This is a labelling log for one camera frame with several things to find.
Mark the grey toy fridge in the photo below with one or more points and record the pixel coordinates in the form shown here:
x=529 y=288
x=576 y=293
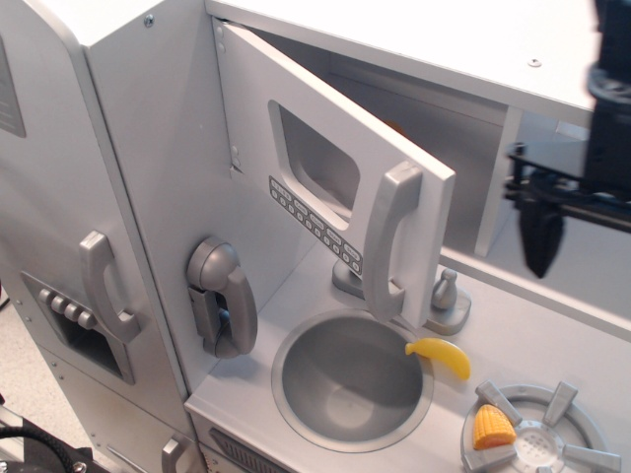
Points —
x=60 y=181

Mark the silver fridge door handle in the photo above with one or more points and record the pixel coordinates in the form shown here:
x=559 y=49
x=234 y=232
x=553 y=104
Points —
x=96 y=256

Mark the silver toy faucet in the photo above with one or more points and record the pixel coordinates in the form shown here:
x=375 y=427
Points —
x=450 y=306

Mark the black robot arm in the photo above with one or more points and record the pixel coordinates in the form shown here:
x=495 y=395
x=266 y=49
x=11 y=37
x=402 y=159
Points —
x=614 y=52

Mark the yellow toy ball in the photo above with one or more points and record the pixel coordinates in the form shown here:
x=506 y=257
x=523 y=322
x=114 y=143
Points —
x=395 y=126

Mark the yellow toy corn cob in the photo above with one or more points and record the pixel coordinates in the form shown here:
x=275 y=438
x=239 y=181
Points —
x=492 y=428

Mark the silver microwave door handle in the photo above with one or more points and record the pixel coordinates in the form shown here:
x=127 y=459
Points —
x=397 y=195

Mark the yellow toy banana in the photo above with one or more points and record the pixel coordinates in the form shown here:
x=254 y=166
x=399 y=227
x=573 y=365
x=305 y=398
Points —
x=442 y=351

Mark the silver lower door handle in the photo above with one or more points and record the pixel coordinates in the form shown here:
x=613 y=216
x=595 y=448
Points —
x=178 y=455

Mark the grey toy wall phone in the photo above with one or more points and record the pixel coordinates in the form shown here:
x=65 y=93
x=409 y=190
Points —
x=222 y=300

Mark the round silver toy sink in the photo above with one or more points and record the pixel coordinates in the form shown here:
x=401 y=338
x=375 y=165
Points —
x=342 y=381

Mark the grey toy oven panel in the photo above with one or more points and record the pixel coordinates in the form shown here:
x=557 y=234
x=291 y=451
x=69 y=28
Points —
x=244 y=456

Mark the grey toy ice dispenser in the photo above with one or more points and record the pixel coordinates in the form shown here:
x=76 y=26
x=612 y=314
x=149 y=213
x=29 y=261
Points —
x=77 y=327

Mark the silver toy stove burner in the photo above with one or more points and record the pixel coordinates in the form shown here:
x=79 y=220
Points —
x=552 y=432

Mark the grey toy microwave door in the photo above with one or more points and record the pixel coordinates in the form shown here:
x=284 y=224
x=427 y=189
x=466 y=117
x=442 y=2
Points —
x=320 y=157

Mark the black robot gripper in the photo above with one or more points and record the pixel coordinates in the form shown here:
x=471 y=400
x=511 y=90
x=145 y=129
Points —
x=586 y=180

